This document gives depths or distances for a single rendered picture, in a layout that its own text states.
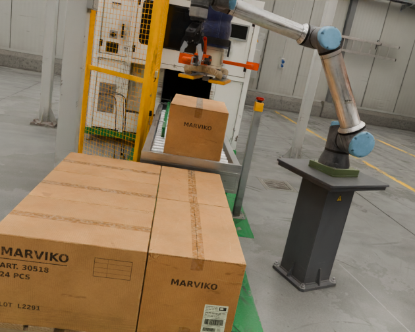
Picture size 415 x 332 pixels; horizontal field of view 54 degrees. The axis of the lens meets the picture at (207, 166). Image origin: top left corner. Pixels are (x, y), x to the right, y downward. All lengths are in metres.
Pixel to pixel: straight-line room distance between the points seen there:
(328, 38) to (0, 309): 1.94
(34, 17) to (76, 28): 8.31
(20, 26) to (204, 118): 9.45
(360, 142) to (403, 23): 11.38
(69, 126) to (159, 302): 2.15
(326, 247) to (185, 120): 1.24
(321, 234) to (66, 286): 1.55
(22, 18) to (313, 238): 10.26
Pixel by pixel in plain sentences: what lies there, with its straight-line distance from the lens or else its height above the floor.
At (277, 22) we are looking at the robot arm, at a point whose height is 1.54.
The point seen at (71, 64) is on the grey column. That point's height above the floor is 1.03.
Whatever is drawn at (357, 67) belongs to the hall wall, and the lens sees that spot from 13.07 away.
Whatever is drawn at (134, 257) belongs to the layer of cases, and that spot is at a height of 0.51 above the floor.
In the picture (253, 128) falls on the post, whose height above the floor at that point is 0.79.
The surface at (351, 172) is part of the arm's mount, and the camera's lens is 2.64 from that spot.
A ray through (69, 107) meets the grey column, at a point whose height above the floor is 0.68.
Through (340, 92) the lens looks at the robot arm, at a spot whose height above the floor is 1.24.
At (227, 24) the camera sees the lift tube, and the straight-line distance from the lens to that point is 2.65.
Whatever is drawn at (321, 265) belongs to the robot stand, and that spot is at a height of 0.15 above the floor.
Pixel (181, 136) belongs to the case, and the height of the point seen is 0.74.
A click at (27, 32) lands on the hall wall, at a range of 11.86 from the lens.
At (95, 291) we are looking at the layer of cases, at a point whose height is 0.34.
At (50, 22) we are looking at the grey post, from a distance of 5.77.
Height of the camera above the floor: 1.34
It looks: 16 degrees down
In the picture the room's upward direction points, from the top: 10 degrees clockwise
